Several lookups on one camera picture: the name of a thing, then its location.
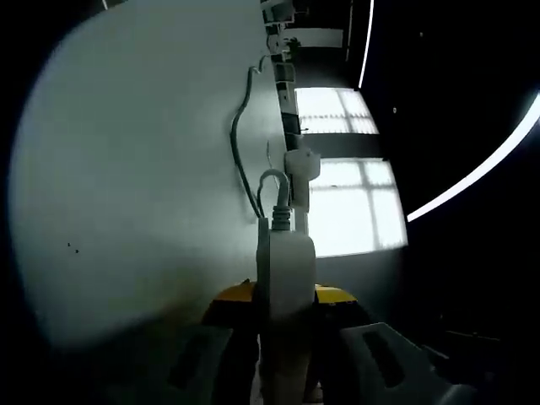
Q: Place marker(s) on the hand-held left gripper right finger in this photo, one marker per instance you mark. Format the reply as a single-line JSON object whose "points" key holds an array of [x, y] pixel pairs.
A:
{"points": [[379, 363]]}

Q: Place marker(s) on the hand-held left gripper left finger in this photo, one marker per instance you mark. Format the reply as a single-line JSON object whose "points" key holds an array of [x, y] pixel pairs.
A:
{"points": [[198, 363]]}

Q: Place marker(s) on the white power strip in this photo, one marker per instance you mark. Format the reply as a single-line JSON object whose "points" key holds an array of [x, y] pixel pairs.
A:
{"points": [[293, 278]]}

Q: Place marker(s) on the long ceiling light strip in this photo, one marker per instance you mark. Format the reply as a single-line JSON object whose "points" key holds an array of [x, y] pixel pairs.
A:
{"points": [[422, 212], [367, 42]]}

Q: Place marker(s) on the bright window with blind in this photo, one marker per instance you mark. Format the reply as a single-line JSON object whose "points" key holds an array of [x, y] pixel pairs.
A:
{"points": [[337, 109], [358, 211]]}

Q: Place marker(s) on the white table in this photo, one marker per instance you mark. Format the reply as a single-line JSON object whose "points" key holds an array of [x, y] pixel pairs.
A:
{"points": [[126, 169]]}

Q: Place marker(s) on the white printer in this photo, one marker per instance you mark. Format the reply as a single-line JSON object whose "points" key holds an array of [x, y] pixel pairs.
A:
{"points": [[301, 162]]}

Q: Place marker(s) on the potted green plant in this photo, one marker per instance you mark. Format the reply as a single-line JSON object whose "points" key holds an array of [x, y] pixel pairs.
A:
{"points": [[293, 42]]}

